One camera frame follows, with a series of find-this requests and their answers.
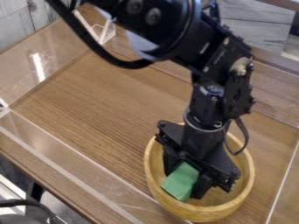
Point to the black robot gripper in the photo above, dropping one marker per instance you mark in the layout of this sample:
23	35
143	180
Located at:
202	146

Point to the green rectangular block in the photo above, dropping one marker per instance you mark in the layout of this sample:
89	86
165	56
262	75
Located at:
179	182

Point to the brown wooden bowl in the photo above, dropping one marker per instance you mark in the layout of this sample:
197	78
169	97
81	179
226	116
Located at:
218	204

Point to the clear acrylic tray wall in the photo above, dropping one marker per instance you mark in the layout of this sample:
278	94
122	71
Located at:
86	185

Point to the clear acrylic corner bracket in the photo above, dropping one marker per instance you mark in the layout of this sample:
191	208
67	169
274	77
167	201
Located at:
102	32

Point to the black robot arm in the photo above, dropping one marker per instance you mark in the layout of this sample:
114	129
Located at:
174	30

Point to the black table leg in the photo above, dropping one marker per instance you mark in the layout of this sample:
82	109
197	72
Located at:
37	192

